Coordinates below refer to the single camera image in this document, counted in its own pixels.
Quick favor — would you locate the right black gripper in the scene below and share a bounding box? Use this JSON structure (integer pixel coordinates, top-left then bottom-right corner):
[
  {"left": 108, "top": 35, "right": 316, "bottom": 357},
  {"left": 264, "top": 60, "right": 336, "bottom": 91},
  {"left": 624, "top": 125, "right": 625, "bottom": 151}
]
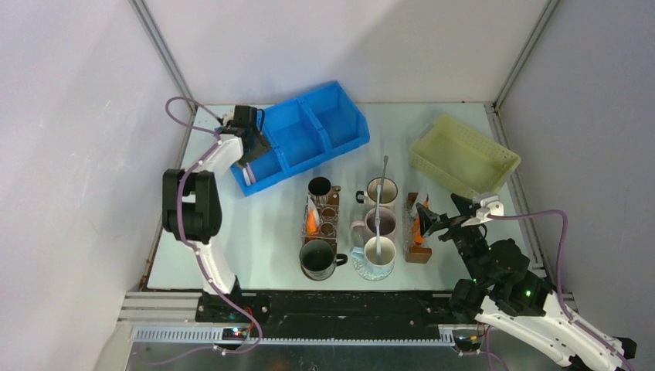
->
[{"left": 414, "top": 193, "right": 485, "bottom": 285}]

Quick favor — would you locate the white toothpaste tube dark cap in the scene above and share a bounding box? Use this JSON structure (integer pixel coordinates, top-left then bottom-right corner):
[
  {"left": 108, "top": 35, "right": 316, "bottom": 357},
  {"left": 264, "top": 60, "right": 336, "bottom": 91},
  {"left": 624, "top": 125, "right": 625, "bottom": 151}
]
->
[{"left": 412, "top": 185, "right": 429, "bottom": 213}]

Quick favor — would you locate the pink toothbrush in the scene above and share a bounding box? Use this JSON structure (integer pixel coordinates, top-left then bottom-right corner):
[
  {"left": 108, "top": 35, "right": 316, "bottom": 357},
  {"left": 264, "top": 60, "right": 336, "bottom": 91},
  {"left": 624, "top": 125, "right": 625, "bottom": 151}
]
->
[{"left": 246, "top": 164, "right": 256, "bottom": 185}]

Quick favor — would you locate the orange toothpaste tube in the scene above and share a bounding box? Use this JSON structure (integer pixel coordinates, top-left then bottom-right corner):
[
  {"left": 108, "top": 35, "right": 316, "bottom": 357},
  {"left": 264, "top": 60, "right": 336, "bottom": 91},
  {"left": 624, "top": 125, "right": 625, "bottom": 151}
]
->
[{"left": 412, "top": 200, "right": 429, "bottom": 245}]

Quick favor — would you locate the clear holder with brown lid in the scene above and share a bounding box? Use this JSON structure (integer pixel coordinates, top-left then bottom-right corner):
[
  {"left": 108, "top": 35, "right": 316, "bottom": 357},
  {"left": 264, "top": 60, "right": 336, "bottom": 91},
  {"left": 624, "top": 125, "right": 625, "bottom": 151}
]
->
[{"left": 402, "top": 192, "right": 433, "bottom": 264}]

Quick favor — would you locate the pink mug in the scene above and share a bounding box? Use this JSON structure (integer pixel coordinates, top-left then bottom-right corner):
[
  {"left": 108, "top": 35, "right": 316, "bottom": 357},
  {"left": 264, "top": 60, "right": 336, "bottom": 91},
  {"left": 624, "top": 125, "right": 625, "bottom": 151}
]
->
[{"left": 350, "top": 207, "right": 398, "bottom": 243}]

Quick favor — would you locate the cream mug with black rim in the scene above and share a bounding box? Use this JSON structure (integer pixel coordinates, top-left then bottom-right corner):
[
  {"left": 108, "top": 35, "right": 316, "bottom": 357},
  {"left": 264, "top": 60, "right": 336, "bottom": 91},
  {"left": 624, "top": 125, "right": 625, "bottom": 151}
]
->
[{"left": 355, "top": 177, "right": 399, "bottom": 209}]

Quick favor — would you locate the light grey toothbrush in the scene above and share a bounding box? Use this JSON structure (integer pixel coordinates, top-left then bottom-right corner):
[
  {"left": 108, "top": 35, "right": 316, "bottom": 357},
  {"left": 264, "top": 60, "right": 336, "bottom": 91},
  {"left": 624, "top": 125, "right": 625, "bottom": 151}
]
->
[{"left": 374, "top": 181, "right": 382, "bottom": 234}]

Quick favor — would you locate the pale white toothbrush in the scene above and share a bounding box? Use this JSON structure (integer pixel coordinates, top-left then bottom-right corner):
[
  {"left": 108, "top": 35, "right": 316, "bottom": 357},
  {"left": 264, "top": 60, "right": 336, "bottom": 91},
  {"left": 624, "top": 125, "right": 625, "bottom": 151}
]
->
[{"left": 375, "top": 226, "right": 382, "bottom": 265}]

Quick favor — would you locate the brown metallic cup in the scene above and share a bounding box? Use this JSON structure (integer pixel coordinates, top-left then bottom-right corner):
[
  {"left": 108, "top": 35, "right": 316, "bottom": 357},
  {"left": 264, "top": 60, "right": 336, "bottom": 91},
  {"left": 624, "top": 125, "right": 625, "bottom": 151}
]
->
[{"left": 307, "top": 176, "right": 341, "bottom": 206}]

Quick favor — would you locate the white toothpaste tube red cap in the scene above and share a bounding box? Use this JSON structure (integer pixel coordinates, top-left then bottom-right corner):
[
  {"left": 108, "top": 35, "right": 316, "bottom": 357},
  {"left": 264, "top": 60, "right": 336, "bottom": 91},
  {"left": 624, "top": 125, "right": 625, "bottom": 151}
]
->
[{"left": 307, "top": 196, "right": 321, "bottom": 226}]

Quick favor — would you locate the light blue mug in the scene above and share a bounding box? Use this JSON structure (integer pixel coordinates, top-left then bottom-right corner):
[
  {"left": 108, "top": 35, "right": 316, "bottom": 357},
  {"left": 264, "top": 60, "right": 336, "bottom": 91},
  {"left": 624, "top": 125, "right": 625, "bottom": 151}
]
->
[{"left": 350, "top": 237, "right": 397, "bottom": 281}]

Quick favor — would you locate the small orange tube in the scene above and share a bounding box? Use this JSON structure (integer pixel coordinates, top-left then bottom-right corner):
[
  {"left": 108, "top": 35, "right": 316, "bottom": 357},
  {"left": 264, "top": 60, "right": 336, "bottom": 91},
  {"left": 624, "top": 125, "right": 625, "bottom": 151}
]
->
[{"left": 306, "top": 208, "right": 320, "bottom": 235}]

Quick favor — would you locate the clear textured two-hole holder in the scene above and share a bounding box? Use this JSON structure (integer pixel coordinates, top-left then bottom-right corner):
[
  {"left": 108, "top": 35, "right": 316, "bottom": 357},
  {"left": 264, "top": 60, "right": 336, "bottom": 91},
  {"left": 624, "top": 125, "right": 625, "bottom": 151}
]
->
[{"left": 300, "top": 205, "right": 339, "bottom": 251}]

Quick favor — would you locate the brown wooden oval tray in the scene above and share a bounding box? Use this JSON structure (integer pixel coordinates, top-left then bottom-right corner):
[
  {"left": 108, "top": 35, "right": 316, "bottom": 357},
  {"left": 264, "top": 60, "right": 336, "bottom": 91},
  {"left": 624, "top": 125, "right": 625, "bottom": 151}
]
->
[{"left": 300, "top": 186, "right": 342, "bottom": 281}]

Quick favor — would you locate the dark green mug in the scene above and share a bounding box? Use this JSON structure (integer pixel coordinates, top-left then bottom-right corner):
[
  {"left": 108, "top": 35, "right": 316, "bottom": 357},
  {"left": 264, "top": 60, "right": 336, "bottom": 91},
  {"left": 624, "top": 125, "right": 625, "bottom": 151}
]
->
[{"left": 299, "top": 240, "right": 348, "bottom": 281}]

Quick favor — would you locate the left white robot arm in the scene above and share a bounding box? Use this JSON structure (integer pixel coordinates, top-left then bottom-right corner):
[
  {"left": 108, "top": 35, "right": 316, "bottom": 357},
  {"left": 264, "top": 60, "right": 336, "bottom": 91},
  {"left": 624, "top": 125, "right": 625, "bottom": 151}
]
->
[{"left": 162, "top": 104, "right": 270, "bottom": 322}]

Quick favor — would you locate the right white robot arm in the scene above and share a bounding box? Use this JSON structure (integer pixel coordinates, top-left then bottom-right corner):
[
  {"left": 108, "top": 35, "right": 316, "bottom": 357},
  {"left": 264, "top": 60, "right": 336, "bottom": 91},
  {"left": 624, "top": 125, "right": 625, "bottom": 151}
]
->
[{"left": 412, "top": 193, "right": 637, "bottom": 370}]

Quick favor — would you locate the clear textured oval tray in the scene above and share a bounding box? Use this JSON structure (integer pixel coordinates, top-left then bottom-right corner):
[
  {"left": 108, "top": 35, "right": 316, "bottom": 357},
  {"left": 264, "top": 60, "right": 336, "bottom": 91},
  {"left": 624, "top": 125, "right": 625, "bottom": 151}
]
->
[{"left": 352, "top": 259, "right": 395, "bottom": 281}]

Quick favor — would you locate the cream perforated basket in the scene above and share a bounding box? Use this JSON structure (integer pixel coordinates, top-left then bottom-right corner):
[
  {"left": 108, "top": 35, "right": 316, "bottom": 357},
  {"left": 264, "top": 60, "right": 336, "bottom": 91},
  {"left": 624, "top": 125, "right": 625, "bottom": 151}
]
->
[{"left": 409, "top": 114, "right": 521, "bottom": 198}]

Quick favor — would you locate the blue three-compartment bin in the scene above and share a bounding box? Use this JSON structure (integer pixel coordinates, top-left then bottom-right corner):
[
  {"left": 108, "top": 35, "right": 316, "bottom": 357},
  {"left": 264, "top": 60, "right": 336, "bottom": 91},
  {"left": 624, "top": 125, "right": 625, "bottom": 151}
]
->
[{"left": 231, "top": 81, "right": 370, "bottom": 196}]

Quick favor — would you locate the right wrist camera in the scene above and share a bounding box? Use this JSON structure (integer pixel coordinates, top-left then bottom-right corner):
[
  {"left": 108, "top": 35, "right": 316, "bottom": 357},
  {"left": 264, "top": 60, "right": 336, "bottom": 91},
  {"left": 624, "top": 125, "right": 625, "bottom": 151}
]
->
[{"left": 462, "top": 192, "right": 504, "bottom": 226}]

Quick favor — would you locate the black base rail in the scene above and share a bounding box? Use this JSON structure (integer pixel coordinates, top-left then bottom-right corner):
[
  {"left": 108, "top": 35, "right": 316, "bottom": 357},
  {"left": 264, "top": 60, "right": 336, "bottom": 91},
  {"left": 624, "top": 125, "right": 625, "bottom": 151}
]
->
[{"left": 195, "top": 290, "right": 473, "bottom": 341}]

